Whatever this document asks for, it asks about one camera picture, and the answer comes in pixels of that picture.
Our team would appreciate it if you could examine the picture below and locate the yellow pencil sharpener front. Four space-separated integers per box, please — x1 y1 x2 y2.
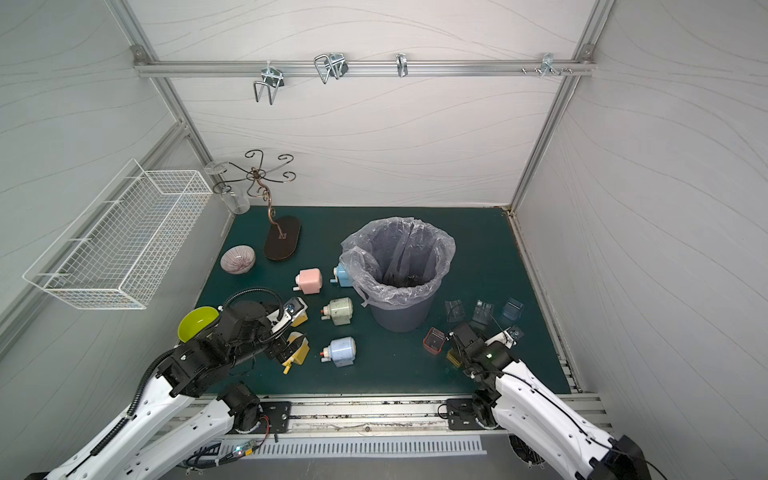
282 332 310 375

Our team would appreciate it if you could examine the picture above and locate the yellow tinted sharpener tray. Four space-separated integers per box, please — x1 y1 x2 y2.
446 349 462 368

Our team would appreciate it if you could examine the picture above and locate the clear sharpener tray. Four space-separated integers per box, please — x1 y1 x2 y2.
444 300 466 323
471 300 494 330

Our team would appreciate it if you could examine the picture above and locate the pink tinted sharpener tray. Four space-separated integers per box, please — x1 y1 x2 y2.
422 327 447 355

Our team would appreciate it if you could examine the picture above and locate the blue tinted sharpener tray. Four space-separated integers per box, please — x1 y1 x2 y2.
501 298 524 322

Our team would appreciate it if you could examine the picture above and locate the light blue pencil sharpener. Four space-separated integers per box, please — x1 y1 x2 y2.
320 336 357 368

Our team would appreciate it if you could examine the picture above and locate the green pencil sharpener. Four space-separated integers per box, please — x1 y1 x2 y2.
321 297 354 326

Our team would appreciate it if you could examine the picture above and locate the pink pencil sharpener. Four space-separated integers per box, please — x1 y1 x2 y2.
293 268 323 295

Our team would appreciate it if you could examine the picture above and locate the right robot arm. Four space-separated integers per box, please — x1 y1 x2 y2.
449 323 661 479

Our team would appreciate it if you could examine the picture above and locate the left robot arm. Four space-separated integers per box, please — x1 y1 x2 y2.
31 290 309 479

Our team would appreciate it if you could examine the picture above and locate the grey trash bin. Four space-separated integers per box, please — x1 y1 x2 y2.
370 299 433 333

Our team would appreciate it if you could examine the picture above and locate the lime green bowl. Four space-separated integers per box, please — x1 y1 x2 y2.
177 306 219 343

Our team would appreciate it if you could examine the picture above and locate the green mat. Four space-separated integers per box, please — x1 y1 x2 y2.
197 207 570 395

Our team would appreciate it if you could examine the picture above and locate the pink patterned bowl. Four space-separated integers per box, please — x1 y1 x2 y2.
219 245 256 275

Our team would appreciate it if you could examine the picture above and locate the bronze mug tree stand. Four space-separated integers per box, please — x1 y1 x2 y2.
233 148 302 262

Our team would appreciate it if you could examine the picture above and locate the clear plastic bin liner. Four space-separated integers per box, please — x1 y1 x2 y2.
339 217 456 310

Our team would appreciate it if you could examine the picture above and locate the clear glass cup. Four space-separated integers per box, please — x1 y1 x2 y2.
204 161 251 215

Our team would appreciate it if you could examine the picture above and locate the metal hook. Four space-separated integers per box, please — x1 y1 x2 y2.
253 62 285 105
313 53 349 84
520 53 574 77
395 53 408 78

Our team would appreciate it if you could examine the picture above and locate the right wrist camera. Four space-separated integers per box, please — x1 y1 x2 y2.
485 325 524 349

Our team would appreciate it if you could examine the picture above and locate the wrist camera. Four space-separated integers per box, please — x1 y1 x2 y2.
485 325 524 349
268 297 308 334

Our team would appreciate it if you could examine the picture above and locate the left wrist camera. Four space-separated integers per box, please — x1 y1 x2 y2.
268 297 308 334

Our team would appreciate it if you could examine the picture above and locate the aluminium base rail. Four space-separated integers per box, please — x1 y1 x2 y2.
119 392 613 442

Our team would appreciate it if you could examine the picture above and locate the white wire basket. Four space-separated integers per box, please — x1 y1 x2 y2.
22 159 212 310

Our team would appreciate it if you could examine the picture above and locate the aluminium top rail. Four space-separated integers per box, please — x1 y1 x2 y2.
130 45 596 79

